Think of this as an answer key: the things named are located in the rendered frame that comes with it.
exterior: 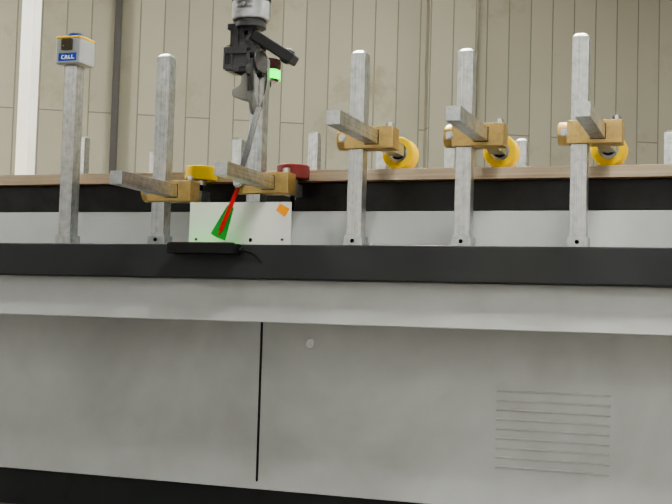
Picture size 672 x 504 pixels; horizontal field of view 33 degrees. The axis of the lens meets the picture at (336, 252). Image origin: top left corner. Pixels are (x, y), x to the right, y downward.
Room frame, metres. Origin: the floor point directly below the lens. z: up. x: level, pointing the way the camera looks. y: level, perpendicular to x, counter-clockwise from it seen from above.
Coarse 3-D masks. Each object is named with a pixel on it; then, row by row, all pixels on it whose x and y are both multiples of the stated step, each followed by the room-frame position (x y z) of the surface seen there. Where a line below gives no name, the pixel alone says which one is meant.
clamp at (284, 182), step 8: (280, 176) 2.58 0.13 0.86; (288, 176) 2.58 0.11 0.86; (280, 184) 2.58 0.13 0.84; (288, 184) 2.58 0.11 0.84; (240, 192) 2.63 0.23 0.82; (248, 192) 2.61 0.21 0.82; (256, 192) 2.60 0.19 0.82; (264, 192) 2.60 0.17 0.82; (272, 192) 2.59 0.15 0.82; (280, 192) 2.58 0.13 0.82; (288, 192) 2.58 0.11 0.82
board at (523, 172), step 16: (0, 176) 3.07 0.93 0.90; (16, 176) 3.06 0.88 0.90; (32, 176) 3.04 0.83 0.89; (48, 176) 3.02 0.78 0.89; (80, 176) 2.99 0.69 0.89; (96, 176) 2.97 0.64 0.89; (176, 176) 2.89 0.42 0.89; (320, 176) 2.76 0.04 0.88; (336, 176) 2.74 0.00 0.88; (368, 176) 2.72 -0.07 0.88; (384, 176) 2.70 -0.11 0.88; (400, 176) 2.69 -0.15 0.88; (416, 176) 2.68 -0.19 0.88; (432, 176) 2.66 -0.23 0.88; (448, 176) 2.65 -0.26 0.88; (480, 176) 2.62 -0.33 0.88; (496, 176) 2.61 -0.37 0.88; (512, 176) 2.60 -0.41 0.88; (528, 176) 2.59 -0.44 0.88; (544, 176) 2.57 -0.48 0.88; (560, 176) 2.56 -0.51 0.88; (592, 176) 2.54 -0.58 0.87; (608, 176) 2.53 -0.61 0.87; (624, 176) 2.51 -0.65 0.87; (640, 176) 2.50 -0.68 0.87; (656, 176) 2.49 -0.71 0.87
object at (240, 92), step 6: (246, 78) 2.53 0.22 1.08; (240, 84) 2.54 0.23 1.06; (246, 84) 2.53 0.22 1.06; (234, 90) 2.54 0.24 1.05; (240, 90) 2.54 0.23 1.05; (246, 90) 2.53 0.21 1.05; (234, 96) 2.54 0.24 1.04; (240, 96) 2.54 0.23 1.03; (246, 96) 2.53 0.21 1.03; (252, 96) 2.52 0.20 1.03; (252, 102) 2.53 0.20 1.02; (252, 108) 2.54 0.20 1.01
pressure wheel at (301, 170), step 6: (282, 168) 2.71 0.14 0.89; (294, 168) 2.70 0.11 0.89; (300, 168) 2.70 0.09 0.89; (306, 168) 2.72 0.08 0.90; (300, 174) 2.71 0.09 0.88; (306, 174) 2.72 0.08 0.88; (300, 180) 2.76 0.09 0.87; (306, 180) 2.75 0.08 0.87; (294, 198) 2.74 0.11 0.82; (294, 204) 2.74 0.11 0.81
